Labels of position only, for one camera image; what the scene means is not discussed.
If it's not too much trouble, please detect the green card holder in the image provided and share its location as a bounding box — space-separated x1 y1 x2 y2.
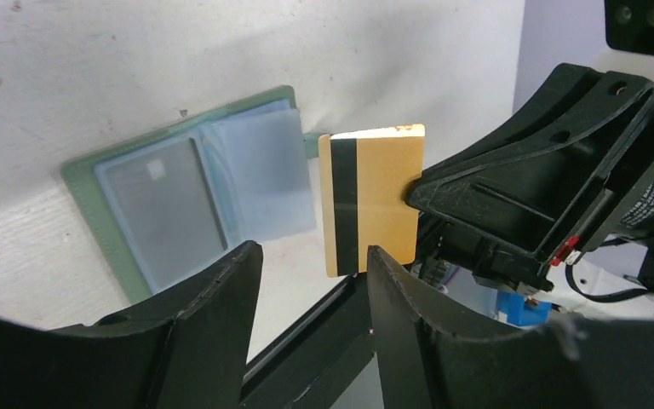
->
60 85 316 302

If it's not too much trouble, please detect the black VIP card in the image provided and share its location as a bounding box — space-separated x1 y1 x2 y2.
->
95 136 228 293

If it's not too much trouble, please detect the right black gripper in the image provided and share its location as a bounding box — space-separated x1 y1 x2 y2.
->
406 63 654 294

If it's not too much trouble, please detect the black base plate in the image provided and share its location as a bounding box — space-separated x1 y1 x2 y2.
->
238 275 375 408

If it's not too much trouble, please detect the right black loop cable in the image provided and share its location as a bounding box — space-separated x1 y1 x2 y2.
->
564 262 654 317

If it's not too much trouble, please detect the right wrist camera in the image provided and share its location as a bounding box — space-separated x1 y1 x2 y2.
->
604 0 654 56

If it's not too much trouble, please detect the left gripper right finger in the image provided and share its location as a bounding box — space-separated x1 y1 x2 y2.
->
366 245 654 408

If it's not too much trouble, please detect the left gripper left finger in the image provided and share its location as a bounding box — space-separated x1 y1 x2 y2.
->
0 241 263 408

